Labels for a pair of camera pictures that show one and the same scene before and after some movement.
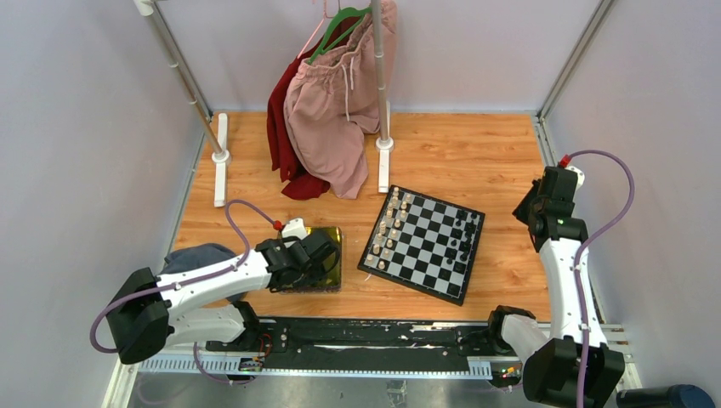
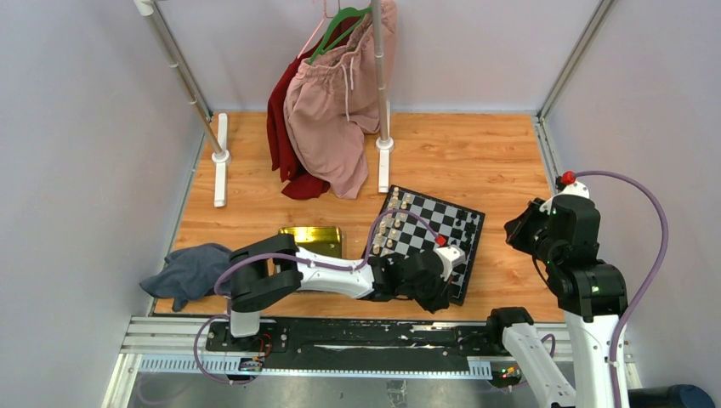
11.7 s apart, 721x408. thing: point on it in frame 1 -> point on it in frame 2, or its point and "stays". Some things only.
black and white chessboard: x=424 y=243 stays
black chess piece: x=470 y=229 stays
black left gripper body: x=311 y=274 -> x=428 y=294
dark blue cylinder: x=674 y=396 stays
